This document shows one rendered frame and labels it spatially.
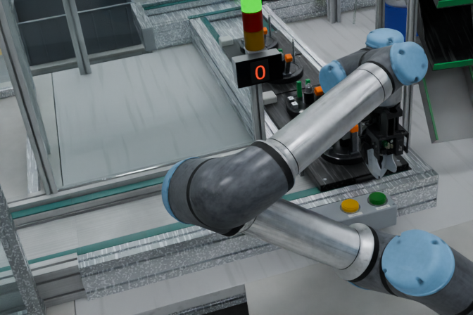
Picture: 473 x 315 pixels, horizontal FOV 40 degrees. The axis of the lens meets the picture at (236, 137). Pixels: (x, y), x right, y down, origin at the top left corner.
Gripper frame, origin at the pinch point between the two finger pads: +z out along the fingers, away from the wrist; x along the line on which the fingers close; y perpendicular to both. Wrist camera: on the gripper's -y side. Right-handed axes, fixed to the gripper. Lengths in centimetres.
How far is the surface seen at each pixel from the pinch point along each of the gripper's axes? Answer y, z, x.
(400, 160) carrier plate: -10.8, 6.8, 11.9
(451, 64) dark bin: -12.6, -16.5, 25.6
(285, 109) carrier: -48.5, 6.7, -5.6
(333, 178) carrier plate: -10.5, 6.8, -6.6
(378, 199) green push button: 1.7, 6.6, -0.4
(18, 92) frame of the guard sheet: -34, -22, -76
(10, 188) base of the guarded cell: -58, 18, -89
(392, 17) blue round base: -97, 6, 55
